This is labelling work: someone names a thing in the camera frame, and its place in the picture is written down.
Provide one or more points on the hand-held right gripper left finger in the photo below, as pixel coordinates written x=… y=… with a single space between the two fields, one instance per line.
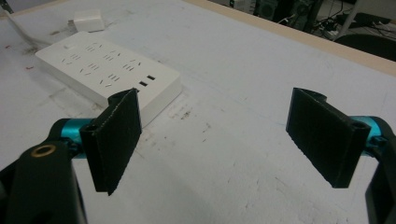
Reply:
x=113 y=140

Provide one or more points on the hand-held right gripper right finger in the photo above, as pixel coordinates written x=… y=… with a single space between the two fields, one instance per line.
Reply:
x=327 y=137

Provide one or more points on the white power strip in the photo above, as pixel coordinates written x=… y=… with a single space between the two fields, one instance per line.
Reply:
x=102 y=70

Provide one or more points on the white plug adapter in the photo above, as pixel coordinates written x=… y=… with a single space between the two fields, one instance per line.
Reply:
x=89 y=20

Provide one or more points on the black chair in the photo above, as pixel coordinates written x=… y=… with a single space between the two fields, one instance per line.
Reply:
x=370 y=46

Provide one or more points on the white metal stand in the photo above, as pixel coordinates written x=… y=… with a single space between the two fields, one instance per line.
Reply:
x=348 y=18

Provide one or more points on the black speaker box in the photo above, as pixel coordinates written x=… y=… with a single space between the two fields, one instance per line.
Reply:
x=265 y=9

